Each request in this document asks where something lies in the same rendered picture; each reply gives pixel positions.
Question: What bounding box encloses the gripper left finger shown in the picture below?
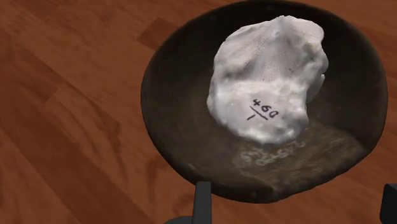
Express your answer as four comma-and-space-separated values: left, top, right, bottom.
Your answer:
164, 181, 212, 224

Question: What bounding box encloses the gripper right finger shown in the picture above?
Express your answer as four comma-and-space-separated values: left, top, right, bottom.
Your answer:
379, 183, 397, 224

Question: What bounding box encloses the dark brown bowl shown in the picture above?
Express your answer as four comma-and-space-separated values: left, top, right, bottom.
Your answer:
141, 0, 389, 204

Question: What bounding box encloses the white shell fossil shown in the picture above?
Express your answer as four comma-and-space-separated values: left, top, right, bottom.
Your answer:
206, 15, 329, 144

